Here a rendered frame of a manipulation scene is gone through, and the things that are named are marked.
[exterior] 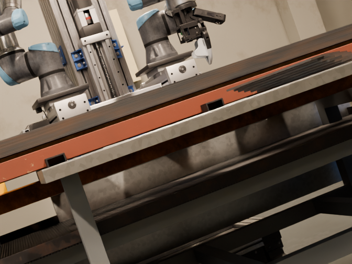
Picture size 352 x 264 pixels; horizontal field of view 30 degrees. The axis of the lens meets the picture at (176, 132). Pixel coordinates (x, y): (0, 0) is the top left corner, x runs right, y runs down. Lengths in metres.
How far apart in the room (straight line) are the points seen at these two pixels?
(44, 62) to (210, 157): 0.80
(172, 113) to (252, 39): 4.78
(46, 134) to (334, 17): 5.54
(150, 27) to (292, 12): 3.73
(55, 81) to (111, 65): 0.31
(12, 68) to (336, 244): 1.56
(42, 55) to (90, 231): 1.41
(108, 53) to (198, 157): 0.69
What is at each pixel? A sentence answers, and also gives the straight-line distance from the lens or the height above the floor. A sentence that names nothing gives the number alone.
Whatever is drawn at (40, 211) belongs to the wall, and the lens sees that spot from 5.80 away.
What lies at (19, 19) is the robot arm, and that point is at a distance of 2.61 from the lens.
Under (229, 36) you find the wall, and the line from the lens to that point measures 6.44.
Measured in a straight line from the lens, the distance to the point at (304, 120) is 2.78.
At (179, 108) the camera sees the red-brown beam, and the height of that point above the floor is 0.79.
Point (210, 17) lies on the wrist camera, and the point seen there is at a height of 1.05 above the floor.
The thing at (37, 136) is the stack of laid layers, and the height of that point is 0.84.
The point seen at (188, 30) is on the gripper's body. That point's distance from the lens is 2.19.
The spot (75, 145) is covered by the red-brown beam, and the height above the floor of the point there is 0.78.
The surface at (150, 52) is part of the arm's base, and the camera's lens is 2.94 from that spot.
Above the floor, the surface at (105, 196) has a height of 0.58.
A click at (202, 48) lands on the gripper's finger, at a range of 2.20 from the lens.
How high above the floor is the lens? 0.74
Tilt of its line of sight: level
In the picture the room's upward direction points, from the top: 19 degrees counter-clockwise
